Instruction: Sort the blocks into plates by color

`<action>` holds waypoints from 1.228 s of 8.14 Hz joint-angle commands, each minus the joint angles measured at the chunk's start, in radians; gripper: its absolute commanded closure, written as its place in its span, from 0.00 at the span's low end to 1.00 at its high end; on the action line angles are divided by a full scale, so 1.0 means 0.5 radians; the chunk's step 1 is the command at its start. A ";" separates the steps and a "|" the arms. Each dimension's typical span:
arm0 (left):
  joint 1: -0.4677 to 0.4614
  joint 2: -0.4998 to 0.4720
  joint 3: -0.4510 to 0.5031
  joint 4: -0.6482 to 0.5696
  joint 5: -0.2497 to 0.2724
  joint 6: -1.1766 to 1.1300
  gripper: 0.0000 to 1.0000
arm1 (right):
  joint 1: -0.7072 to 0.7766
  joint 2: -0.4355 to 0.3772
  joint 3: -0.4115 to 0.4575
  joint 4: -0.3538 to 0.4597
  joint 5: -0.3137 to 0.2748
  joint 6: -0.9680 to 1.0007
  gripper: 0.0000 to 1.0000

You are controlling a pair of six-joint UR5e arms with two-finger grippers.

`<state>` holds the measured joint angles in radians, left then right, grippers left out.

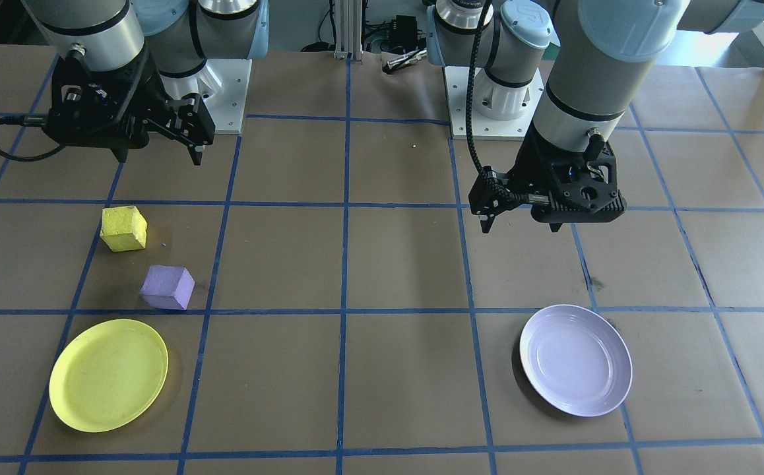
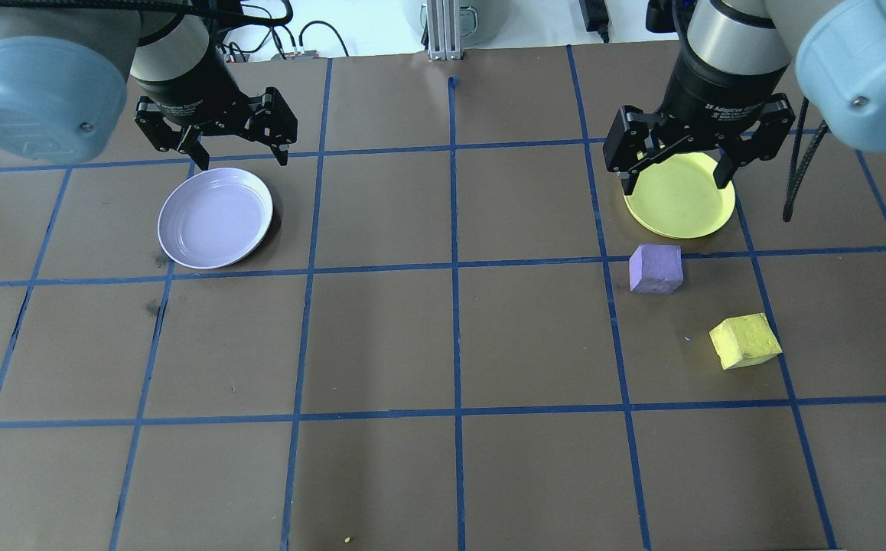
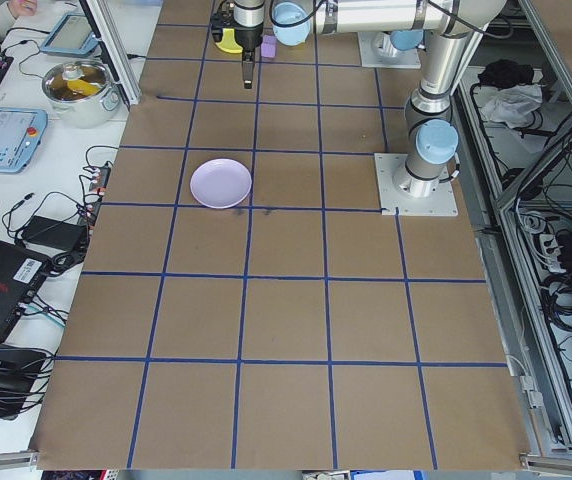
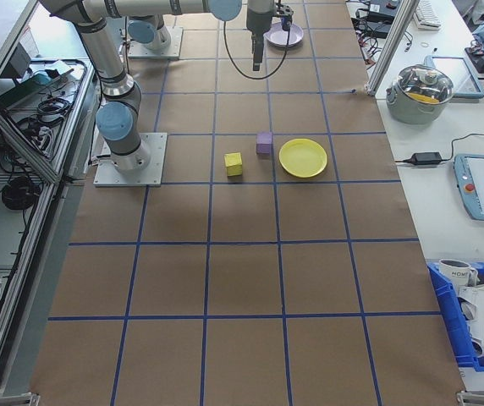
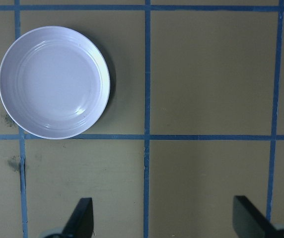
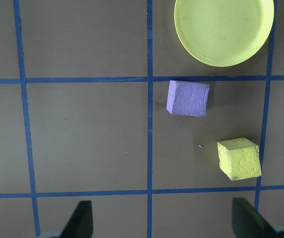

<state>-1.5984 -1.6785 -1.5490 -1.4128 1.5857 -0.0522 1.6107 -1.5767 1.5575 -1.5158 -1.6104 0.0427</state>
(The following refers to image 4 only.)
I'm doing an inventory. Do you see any purple foam block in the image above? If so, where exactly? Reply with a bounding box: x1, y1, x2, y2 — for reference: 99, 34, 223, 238
256, 131, 273, 155

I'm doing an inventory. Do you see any yellow foam block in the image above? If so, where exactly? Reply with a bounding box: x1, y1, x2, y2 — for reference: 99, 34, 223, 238
223, 151, 244, 178

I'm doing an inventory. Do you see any purple plate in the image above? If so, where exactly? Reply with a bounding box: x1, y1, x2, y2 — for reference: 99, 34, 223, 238
264, 21, 305, 48

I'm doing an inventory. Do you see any yellow plate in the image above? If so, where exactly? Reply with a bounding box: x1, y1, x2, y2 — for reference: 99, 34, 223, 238
278, 138, 328, 178

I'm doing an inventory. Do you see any flat black electronics box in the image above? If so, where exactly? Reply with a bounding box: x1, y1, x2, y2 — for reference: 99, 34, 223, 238
358, 20, 391, 39

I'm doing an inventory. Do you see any black box with white label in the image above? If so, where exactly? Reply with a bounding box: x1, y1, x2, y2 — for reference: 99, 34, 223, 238
366, 2, 399, 23

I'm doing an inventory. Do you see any glass pot lid with knob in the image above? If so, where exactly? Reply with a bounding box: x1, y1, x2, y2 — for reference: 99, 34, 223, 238
396, 63, 454, 105

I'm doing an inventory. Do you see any grey cooking pot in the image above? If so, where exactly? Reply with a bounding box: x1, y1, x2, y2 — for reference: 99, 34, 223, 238
385, 74, 455, 125

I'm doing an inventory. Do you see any white keyboard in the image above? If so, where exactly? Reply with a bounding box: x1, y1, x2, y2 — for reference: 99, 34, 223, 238
414, 0, 443, 31

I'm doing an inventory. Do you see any black power adapter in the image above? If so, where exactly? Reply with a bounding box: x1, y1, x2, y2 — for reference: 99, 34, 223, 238
410, 151, 443, 166

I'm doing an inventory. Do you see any grey metal box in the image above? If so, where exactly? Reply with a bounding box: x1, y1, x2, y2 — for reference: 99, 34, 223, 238
0, 41, 34, 80

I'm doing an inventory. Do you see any white printed mug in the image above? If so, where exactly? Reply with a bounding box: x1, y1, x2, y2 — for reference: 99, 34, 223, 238
437, 258, 479, 294

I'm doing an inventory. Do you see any blue plastic bin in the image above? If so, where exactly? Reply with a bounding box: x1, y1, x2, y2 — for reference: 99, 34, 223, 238
426, 261, 484, 373

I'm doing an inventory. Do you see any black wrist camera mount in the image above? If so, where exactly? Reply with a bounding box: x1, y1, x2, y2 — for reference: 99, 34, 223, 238
273, 1, 294, 31

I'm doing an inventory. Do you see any white square base plate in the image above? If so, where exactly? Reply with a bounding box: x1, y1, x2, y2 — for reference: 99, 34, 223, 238
93, 132, 168, 188
127, 26, 184, 59

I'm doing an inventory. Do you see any aluminium extrusion post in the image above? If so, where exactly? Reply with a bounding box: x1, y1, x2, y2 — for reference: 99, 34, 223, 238
366, 0, 417, 98

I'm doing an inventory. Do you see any black adapter cable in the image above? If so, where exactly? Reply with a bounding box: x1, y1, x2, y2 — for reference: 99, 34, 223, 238
394, 132, 484, 164

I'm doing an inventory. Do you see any V-shaped metal bar frame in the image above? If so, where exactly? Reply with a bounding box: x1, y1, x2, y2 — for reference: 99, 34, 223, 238
0, 0, 99, 397

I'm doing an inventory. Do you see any black cable coil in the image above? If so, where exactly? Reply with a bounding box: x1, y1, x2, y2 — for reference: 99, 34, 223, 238
1, 175, 42, 212

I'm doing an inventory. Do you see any white plastic bracket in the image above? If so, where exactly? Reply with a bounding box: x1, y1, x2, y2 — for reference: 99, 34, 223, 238
457, 282, 484, 356

